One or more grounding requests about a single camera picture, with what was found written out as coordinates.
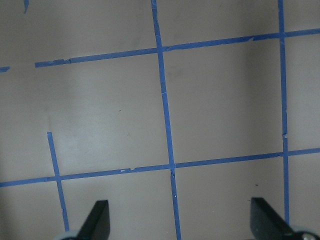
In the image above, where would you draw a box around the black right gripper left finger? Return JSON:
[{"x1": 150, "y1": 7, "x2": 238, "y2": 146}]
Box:
[{"x1": 76, "y1": 200, "x2": 111, "y2": 240}]

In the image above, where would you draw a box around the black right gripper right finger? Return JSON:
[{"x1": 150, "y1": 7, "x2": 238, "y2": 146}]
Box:
[{"x1": 250, "y1": 197, "x2": 295, "y2": 240}]

